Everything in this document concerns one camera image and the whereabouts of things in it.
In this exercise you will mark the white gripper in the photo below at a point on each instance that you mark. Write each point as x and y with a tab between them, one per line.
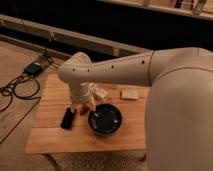
80	93

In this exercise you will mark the small red-brown object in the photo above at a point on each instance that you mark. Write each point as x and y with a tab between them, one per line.
83	110

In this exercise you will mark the dark ceramic bowl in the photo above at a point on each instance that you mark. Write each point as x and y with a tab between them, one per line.
105	120

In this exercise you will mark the wooden table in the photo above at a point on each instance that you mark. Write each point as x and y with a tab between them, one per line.
46	135

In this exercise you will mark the black rectangular remote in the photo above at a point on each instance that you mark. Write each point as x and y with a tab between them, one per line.
68	118

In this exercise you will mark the beige sponge block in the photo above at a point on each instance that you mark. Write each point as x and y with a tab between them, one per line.
129	94

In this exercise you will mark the blue-black power box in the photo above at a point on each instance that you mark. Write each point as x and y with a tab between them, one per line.
33	69

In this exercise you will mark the white crumpled packet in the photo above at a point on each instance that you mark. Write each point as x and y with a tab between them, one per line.
98	92

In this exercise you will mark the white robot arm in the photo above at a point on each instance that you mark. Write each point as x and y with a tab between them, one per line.
179	108

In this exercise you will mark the long wooden rail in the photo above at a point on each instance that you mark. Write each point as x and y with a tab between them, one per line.
80	40

